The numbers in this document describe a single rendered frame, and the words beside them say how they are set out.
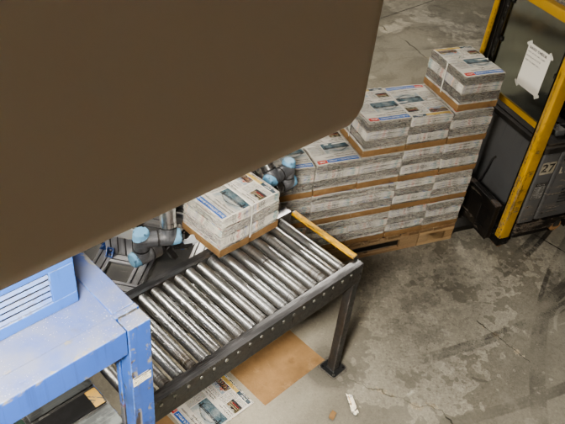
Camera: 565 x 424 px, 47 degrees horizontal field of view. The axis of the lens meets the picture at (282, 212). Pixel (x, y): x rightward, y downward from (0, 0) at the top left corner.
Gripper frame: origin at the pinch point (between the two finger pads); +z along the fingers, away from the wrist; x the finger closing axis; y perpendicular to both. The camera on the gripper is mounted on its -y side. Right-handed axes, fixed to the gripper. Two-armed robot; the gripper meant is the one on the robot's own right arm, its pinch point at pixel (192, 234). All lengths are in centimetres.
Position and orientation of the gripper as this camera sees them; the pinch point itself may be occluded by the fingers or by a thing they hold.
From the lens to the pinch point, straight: 325.0
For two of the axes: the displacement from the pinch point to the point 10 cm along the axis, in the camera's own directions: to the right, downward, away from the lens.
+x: -6.9, -4.7, 5.5
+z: 7.2, -3.8, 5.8
